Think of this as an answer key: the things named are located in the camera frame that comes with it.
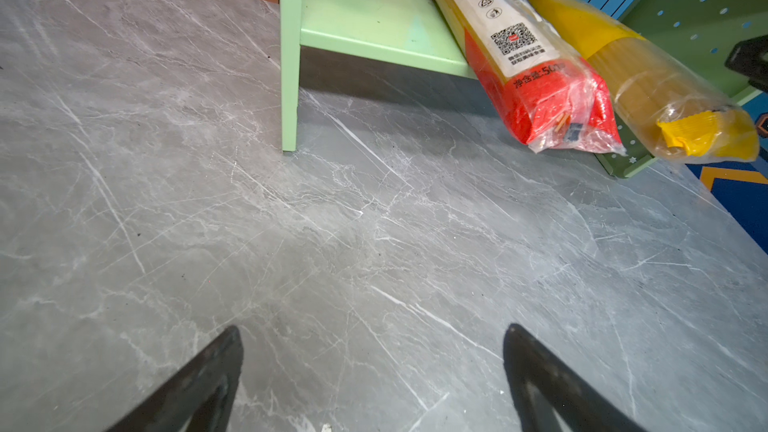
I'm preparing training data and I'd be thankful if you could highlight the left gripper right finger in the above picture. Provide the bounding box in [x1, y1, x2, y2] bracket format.
[503, 323, 643, 431]

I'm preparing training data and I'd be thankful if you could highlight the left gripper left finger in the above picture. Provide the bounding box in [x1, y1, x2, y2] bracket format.
[109, 325, 244, 431]

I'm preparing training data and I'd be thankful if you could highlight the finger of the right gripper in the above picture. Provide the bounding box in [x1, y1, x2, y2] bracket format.
[724, 35, 768, 93]

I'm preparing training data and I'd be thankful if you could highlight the yellow pasta bag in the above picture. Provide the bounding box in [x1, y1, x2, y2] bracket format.
[528, 0, 760, 164]

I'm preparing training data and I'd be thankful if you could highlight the red-ended clear spaghetti bag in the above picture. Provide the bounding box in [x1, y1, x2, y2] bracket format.
[435, 0, 626, 155]

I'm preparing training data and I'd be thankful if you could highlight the green metal two-tier shelf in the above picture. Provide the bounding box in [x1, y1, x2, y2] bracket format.
[278, 0, 768, 180]

